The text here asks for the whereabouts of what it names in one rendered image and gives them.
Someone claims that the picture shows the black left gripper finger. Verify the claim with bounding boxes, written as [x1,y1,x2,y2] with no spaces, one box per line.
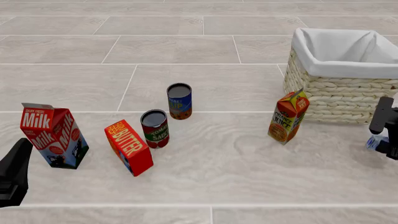
[0,138,34,182]

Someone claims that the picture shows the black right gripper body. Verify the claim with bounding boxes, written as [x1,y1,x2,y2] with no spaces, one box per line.
[384,106,398,141]

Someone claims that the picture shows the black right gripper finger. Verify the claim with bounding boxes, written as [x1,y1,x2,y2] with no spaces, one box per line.
[377,139,398,161]
[369,96,395,136]

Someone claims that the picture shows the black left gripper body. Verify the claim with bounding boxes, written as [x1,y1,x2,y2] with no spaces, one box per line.
[0,174,29,208]

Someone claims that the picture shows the small blue white cream cheese box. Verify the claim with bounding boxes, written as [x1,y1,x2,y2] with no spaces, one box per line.
[365,133,389,150]

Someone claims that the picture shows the woven wicker basket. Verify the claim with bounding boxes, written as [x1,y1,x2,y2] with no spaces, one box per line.
[283,47,398,126]

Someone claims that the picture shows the white cloth basket liner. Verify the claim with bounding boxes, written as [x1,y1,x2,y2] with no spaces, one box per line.
[292,27,398,80]

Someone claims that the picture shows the red white milk carton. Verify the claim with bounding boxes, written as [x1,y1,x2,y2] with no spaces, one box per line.
[20,102,90,170]

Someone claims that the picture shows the orange juice carton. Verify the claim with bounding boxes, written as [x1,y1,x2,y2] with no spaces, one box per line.
[267,88,310,146]

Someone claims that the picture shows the red butter box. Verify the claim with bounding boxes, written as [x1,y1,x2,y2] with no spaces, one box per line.
[104,119,154,177]

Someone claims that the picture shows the red tomato sauce can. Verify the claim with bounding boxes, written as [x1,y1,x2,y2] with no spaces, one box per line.
[140,108,170,149]

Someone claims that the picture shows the blue soup can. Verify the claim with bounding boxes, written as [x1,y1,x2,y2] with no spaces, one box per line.
[166,82,193,121]

